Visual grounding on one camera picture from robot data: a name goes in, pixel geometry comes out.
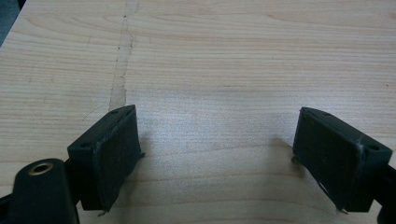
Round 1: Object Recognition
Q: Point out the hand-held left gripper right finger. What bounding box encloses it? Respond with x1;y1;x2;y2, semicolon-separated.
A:
290;106;394;216

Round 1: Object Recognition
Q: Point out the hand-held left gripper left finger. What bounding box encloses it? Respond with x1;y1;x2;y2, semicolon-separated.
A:
66;104;146;217

